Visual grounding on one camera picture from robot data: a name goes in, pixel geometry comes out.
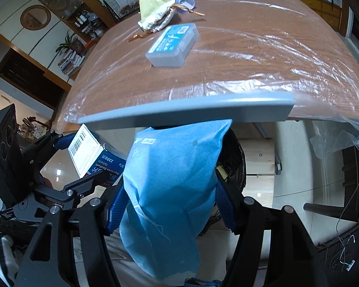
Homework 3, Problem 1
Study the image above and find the light wooden panel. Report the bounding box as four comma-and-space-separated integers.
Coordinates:
236, 122, 283, 208

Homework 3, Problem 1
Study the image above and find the small blue plastic scoop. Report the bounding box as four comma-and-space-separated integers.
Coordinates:
172, 0, 196, 13

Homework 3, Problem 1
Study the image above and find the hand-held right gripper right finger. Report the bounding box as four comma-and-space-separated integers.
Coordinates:
215, 182, 330, 287

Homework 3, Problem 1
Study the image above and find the person's striped clothing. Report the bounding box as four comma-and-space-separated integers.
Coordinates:
0, 209, 25, 287

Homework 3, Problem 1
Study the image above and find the grey curved bar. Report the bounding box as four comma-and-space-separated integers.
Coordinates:
77, 92, 295, 127

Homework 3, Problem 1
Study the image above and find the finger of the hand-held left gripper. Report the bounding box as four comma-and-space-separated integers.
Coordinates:
20, 130, 76, 183
33, 178, 98, 210

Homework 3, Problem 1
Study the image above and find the dark metal tube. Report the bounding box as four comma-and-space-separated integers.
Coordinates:
304, 203, 359, 223

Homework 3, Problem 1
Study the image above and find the round framed wall picture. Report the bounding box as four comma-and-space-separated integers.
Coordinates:
20, 5, 51, 30

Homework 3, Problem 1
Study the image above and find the translucent plastic box blue label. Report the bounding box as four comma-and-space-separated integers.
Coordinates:
146, 23, 200, 67

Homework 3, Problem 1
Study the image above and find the gold twist ribbon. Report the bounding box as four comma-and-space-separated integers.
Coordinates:
175, 6, 206, 19
128, 32, 152, 42

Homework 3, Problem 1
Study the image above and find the group of small bottles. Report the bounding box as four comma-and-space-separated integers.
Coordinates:
75, 10, 92, 33

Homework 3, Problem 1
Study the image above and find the clear plastic table cover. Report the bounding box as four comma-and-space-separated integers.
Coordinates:
58, 0, 359, 159

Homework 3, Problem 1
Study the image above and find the stack of books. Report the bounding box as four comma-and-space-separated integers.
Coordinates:
58, 51, 86, 77

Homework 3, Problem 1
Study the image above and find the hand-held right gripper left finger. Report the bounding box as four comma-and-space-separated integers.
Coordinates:
15, 184, 130, 287

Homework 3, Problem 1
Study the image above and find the blue nonwoven pouch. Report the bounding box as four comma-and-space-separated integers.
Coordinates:
120, 119, 233, 281

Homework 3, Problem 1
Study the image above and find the yellow padded envelope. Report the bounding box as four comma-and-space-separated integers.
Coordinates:
138, 0, 175, 33

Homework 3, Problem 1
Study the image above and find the black waste bin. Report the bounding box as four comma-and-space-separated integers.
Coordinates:
197, 128, 247, 237

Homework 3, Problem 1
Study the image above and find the white and blue medicine box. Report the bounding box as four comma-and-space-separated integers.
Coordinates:
67, 123, 128, 187

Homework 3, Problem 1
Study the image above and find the dark wooden door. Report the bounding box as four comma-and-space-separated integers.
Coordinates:
0, 49, 73, 111

